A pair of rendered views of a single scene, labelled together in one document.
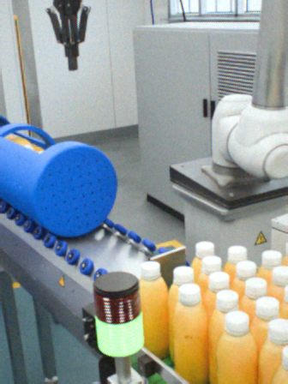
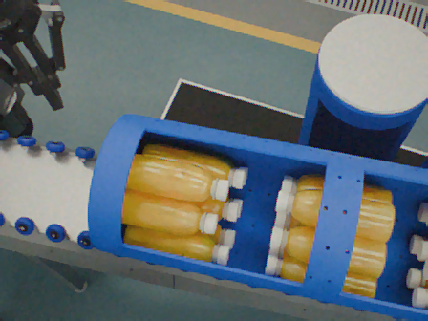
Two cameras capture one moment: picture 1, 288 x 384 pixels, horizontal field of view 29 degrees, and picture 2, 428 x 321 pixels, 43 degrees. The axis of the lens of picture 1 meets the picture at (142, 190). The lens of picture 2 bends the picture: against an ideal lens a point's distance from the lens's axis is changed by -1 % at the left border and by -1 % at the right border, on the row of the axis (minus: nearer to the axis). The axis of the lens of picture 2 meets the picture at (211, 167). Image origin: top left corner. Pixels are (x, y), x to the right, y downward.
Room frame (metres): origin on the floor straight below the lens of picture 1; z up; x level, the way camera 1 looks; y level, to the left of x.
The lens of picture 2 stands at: (2.02, 0.08, 2.10)
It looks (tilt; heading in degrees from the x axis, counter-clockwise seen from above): 66 degrees down; 143
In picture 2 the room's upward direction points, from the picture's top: 7 degrees counter-clockwise
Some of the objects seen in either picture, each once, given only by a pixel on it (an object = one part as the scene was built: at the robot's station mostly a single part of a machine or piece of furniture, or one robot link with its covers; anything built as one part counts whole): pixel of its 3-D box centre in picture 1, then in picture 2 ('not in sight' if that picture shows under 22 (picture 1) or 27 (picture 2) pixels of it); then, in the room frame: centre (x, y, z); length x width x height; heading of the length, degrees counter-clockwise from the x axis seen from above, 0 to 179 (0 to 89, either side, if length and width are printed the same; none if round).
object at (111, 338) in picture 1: (119, 328); not in sight; (0.66, 0.04, 1.18); 0.06 x 0.06 x 0.05
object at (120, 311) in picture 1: (117, 300); not in sight; (0.66, 0.04, 1.23); 0.06 x 0.06 x 0.04
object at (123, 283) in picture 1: (120, 332); not in sight; (0.66, 0.04, 1.18); 0.06 x 0.06 x 0.16
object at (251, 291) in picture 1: (255, 286); not in sight; (0.91, -0.20, 1.10); 0.04 x 0.04 x 0.02
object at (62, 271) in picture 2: not in sight; (55, 266); (1.27, -0.07, 0.31); 0.06 x 0.06 x 0.63; 33
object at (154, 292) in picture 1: (153, 312); not in sight; (1.01, -0.01, 0.99); 0.07 x 0.07 x 0.19
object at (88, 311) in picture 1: (106, 327); not in sight; (1.03, 0.10, 0.95); 0.10 x 0.07 x 0.10; 123
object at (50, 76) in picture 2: (65, 24); (33, 45); (1.56, 0.18, 1.57); 0.04 x 0.01 x 0.11; 158
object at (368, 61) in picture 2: not in sight; (378, 61); (1.71, 0.83, 1.03); 0.28 x 0.28 x 0.01
